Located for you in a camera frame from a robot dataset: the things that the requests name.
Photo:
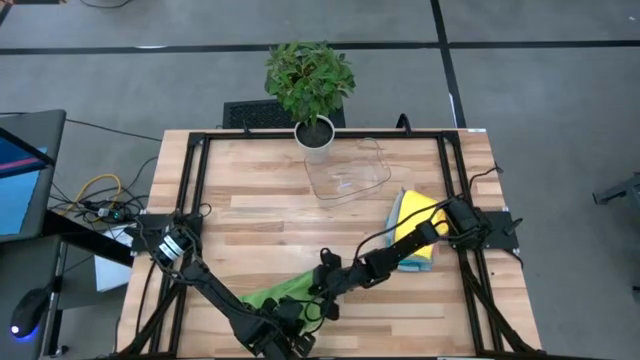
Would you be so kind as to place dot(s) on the white plant pot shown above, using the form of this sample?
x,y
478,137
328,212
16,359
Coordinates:
x,y
314,150

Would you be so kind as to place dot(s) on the clear plastic bin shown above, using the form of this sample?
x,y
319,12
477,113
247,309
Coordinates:
x,y
350,175

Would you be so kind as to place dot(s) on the grey monitor blue screen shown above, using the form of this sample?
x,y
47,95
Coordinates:
x,y
20,200

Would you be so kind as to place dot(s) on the green leafy plant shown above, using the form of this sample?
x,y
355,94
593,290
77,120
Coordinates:
x,y
309,77

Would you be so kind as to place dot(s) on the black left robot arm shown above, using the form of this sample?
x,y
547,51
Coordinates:
x,y
215,290

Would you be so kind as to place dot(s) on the black computer mouse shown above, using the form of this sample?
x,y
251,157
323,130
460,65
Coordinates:
x,y
30,310

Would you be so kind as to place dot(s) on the black floor grille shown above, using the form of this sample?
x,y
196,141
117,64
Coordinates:
x,y
250,115

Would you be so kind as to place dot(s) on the black desk support beam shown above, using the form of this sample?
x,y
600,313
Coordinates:
x,y
85,240

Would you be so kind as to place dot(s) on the bright green towel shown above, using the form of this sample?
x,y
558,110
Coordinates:
x,y
295,287

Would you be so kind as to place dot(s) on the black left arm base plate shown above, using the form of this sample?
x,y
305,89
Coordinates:
x,y
145,235

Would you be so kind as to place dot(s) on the yellow towel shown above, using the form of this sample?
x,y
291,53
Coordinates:
x,y
415,210

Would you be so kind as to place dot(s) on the grey chair base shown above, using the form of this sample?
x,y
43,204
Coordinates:
x,y
622,190

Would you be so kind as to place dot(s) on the grey side desk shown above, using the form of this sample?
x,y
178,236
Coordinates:
x,y
30,270

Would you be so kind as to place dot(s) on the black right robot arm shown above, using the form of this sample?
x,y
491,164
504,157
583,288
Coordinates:
x,y
400,250

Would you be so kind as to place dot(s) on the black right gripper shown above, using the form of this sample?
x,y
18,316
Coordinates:
x,y
332,282

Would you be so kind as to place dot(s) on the light blue teal-edged towel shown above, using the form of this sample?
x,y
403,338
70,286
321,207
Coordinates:
x,y
420,267

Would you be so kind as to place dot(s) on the white paper sheet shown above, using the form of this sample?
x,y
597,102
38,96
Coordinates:
x,y
110,277

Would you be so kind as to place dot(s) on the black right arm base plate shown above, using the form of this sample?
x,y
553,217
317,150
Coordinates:
x,y
500,232

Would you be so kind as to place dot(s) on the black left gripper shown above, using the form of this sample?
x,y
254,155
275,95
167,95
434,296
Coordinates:
x,y
287,330

